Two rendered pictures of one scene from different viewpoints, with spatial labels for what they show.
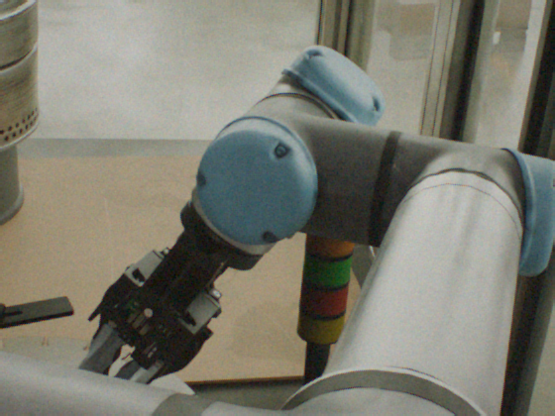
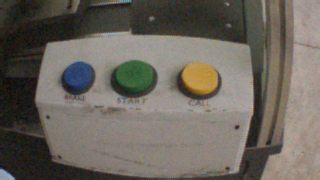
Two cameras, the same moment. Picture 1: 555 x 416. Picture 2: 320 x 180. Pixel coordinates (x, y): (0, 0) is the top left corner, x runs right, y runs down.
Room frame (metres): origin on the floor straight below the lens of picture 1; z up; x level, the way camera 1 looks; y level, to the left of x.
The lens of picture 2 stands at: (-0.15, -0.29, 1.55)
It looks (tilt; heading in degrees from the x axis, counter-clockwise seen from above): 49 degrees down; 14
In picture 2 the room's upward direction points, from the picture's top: 1 degrees counter-clockwise
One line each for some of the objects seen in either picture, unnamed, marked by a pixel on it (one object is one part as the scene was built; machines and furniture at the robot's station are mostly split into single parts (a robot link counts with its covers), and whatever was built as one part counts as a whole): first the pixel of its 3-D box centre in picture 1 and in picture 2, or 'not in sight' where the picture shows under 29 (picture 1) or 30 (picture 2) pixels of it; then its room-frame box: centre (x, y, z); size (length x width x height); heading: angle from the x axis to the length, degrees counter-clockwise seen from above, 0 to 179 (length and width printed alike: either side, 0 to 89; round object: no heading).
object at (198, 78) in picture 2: not in sight; (200, 81); (0.41, -0.20, 0.90); 0.04 x 0.04 x 0.02
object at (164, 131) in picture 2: not in sight; (137, 113); (0.42, -0.13, 0.82); 0.28 x 0.11 x 0.15; 100
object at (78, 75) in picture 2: not in sight; (77, 78); (0.39, -0.06, 0.90); 0.04 x 0.04 x 0.02
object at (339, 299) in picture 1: (324, 290); not in sight; (0.87, -0.04, 1.02); 0.05 x 0.04 x 0.03; 10
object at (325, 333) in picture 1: (321, 319); not in sight; (0.87, -0.04, 0.98); 0.05 x 0.04 x 0.03; 10
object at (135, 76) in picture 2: not in sight; (133, 79); (0.40, -0.13, 0.90); 0.04 x 0.04 x 0.02
